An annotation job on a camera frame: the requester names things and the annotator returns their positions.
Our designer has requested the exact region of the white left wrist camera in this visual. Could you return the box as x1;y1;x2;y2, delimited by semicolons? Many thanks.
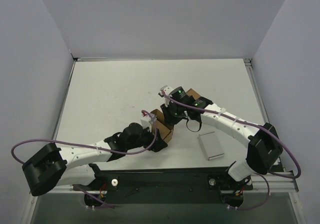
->
140;110;157;132

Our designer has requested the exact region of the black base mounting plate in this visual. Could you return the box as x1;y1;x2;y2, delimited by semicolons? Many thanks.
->
83;164;253;206

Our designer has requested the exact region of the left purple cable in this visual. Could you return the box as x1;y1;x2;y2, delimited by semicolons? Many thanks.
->
11;110;161;210

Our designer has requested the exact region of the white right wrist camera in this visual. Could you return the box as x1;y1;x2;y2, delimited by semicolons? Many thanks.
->
158;85;174;98

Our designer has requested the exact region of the folded brown cardboard box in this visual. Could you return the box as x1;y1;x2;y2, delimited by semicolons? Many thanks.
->
186;88;210;107

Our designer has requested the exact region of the aluminium frame rail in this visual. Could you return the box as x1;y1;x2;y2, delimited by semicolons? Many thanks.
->
243;58;302;181

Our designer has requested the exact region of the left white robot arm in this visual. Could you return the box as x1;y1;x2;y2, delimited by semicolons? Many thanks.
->
22;122;168;197

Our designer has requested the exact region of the grey metal block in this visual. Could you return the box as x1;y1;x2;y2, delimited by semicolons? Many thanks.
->
198;131;225;161

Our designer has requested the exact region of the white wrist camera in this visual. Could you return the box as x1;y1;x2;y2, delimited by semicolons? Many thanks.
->
158;85;174;98
140;110;157;132

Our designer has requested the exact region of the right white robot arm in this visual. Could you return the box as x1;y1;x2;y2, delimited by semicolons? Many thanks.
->
158;86;283;182

